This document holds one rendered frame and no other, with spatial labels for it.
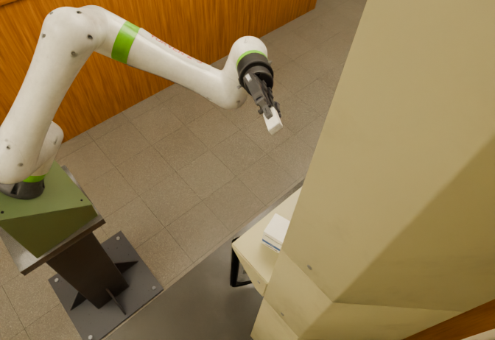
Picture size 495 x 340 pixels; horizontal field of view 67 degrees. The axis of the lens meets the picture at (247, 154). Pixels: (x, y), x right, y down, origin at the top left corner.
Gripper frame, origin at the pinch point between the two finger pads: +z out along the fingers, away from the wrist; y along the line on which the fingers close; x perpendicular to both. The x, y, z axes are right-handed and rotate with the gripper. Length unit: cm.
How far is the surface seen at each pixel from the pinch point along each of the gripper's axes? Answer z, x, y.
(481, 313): 31, 12, -58
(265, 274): 24.1, -17.7, -13.7
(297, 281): 34.4, -7.4, -5.4
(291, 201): 8.5, -7.9, -15.7
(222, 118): -183, -71, -95
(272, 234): 19.9, -11.6, -9.0
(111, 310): -52, -154, -75
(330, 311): 39.2, -5.3, -9.6
